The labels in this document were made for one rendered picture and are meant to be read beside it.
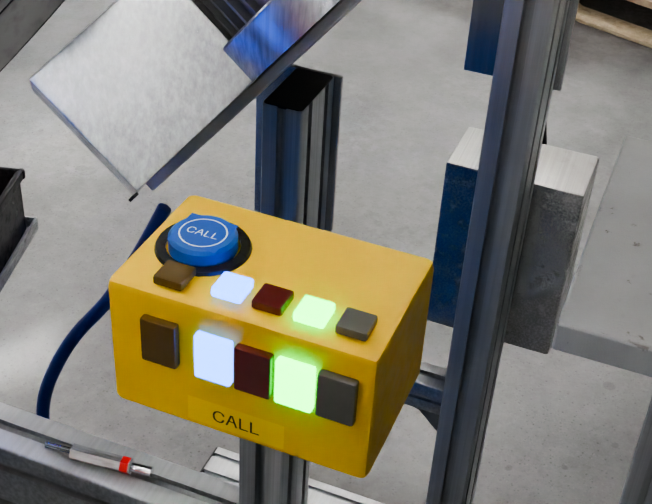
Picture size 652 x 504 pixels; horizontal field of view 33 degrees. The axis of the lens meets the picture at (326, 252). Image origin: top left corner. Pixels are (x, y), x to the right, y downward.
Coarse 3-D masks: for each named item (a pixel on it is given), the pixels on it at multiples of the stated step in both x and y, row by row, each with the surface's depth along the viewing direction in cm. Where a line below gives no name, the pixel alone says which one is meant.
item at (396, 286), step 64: (256, 256) 62; (320, 256) 62; (384, 256) 62; (128, 320) 61; (192, 320) 59; (256, 320) 57; (384, 320) 58; (128, 384) 63; (192, 384) 61; (384, 384) 58; (320, 448) 60
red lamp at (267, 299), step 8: (264, 288) 59; (272, 288) 59; (280, 288) 59; (256, 296) 58; (264, 296) 58; (272, 296) 58; (280, 296) 58; (288, 296) 58; (256, 304) 58; (264, 304) 58; (272, 304) 57; (280, 304) 57; (288, 304) 58; (272, 312) 58; (280, 312) 57
